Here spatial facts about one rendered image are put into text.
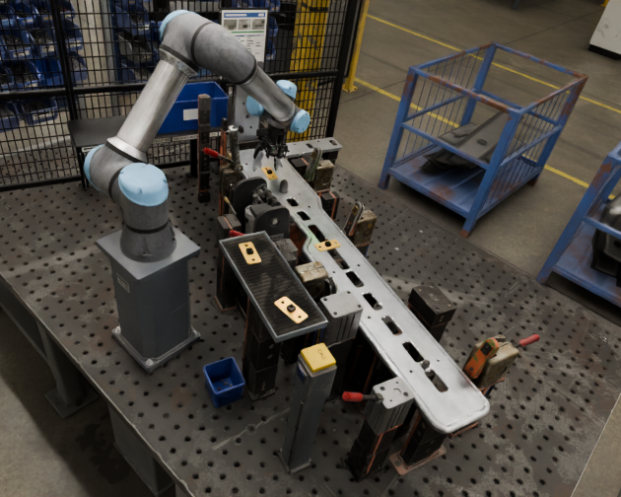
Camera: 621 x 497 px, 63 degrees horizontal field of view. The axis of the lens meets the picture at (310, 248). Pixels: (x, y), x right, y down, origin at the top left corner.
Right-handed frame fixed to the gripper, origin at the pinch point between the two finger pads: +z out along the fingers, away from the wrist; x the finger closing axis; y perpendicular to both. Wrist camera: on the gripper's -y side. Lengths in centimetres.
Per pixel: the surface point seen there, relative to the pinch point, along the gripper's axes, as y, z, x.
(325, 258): 53, 1, 1
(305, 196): 18.6, 1.0, 9.3
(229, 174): 3.9, -0.2, -15.9
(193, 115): -34.4, -3.6, -18.8
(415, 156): -116, 67, 192
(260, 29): -56, -34, 13
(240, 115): -26.5, -8.2, -2.2
